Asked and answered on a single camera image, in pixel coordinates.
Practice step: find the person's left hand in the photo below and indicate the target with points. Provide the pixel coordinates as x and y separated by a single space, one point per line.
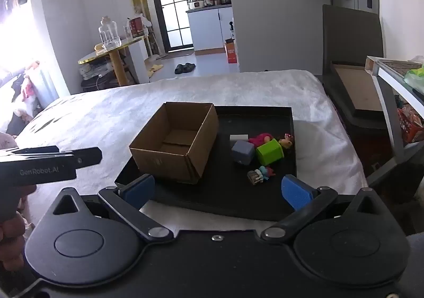
11 241

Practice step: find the black-framed glass door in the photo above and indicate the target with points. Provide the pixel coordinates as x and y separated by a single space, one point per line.
172 3

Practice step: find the white rice cooker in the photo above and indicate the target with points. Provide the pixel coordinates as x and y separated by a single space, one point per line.
195 4

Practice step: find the round gold-edged side table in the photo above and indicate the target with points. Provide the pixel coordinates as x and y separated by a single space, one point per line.
112 51

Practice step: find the orange basket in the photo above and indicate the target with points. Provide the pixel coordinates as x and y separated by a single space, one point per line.
410 125

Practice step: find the red canister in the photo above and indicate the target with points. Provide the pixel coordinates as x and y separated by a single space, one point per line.
136 27

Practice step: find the black tray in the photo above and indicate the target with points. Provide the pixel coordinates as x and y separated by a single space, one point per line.
225 192

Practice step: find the green packet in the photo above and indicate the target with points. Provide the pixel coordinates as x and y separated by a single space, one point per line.
415 77

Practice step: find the doll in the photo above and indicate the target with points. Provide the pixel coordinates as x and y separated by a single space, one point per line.
261 139

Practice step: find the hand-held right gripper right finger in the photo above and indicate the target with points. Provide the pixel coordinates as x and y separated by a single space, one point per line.
296 192

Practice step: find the cardboard box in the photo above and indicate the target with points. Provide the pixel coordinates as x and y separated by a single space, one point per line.
159 160

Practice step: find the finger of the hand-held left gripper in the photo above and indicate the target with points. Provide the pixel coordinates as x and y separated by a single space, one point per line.
87 156
39 149

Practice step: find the white kitchen cabinet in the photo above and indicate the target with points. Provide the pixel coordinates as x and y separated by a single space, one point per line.
208 28

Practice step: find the black bag under table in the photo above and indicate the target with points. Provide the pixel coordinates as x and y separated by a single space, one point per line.
97 84

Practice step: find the pair of yellow slippers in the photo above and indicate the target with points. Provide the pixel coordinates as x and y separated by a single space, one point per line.
155 69

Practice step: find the pair of black slippers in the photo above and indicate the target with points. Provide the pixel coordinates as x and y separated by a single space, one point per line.
184 68

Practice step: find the large glass jar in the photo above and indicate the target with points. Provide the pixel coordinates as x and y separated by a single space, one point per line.
109 34

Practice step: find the grey-blue toy cube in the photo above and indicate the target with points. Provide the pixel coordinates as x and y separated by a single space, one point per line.
243 153

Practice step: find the green toy cube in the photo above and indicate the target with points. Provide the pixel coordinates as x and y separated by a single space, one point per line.
270 154

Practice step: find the brown board in black frame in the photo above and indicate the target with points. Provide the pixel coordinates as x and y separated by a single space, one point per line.
361 89

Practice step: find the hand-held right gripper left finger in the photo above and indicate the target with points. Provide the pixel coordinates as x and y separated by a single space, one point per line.
139 190

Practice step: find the small white block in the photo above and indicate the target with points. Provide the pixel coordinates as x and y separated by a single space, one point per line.
239 138

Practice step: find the orange carton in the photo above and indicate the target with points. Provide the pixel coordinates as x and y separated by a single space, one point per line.
232 52

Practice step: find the drinking glass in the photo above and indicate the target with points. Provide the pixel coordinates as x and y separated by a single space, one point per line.
128 33

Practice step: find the small colourful toy figure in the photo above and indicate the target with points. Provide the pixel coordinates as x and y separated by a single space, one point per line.
260 174

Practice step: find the white side table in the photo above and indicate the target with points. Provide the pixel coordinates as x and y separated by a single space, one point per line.
386 112

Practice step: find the low white cabinet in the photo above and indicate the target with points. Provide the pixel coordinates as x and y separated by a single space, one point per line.
137 59

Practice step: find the dark chair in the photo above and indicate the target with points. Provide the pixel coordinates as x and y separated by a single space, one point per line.
351 33

